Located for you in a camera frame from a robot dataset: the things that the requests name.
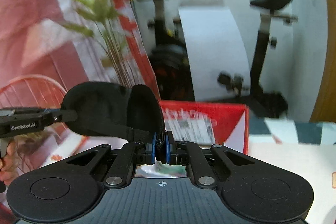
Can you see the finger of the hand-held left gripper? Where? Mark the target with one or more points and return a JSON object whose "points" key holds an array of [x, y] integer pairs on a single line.
{"points": [[64, 116]]}

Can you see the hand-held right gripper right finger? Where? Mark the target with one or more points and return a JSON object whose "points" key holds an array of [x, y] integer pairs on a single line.
{"points": [[170, 150]]}

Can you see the printed backdrop cloth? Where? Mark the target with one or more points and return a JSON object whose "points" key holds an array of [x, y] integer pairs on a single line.
{"points": [[39, 29]]}

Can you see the black exercise bike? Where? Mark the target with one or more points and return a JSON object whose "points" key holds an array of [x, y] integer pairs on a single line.
{"points": [[258, 56]]}

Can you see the red cardboard box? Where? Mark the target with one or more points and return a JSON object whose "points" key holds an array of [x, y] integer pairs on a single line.
{"points": [[228, 113]]}

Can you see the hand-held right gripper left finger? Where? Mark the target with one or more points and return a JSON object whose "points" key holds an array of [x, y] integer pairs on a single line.
{"points": [[154, 150]]}

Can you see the black eye mask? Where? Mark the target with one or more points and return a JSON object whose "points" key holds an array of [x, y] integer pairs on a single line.
{"points": [[105, 108]]}

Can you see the person's left hand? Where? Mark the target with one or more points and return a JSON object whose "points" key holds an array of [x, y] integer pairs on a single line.
{"points": [[10, 158]]}

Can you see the wooden door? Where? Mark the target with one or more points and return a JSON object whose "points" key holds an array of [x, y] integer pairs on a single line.
{"points": [[326, 56]]}

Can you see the white foam board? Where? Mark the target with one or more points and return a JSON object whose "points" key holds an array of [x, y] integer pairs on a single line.
{"points": [[215, 50]]}

